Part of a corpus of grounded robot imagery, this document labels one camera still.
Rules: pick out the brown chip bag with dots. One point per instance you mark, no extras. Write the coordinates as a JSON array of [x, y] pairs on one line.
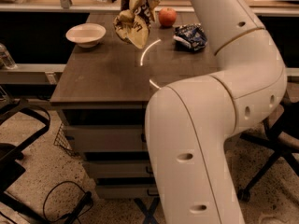
[[132, 24]]

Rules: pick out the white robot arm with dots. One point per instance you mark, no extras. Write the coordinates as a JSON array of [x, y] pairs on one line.
[[188, 122]]

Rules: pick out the blue chip bag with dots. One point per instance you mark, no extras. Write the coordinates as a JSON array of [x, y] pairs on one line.
[[191, 36]]

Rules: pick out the white paper bowl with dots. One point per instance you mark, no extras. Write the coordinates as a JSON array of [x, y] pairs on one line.
[[86, 35]]

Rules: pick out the red apple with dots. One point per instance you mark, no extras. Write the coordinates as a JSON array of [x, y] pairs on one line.
[[167, 16]]

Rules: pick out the grey drawer cabinet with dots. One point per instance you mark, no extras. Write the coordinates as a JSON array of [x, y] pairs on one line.
[[111, 84]]

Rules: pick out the clear plastic water bottle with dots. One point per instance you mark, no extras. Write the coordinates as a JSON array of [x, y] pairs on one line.
[[6, 58]]

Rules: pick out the black office chair right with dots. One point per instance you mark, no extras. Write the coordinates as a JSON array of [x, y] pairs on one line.
[[288, 123]]

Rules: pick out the black chair left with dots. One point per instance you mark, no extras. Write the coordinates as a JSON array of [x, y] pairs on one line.
[[10, 170]]

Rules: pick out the grey metal rail shelf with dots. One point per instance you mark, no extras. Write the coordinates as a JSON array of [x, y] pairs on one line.
[[32, 74]]

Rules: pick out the top drawer with handle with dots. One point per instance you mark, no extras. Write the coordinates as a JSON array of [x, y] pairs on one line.
[[101, 138]]

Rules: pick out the drawer with handle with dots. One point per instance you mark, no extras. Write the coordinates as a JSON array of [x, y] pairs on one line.
[[130, 191], [117, 168], [101, 138]]

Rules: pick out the wire mesh basket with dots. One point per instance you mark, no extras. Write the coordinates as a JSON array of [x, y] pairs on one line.
[[62, 143]]

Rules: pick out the middle drawer with handle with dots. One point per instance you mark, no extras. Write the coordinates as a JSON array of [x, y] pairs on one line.
[[117, 168]]

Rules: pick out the bottom drawer with handle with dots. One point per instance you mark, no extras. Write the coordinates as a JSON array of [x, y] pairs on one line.
[[130, 191]]

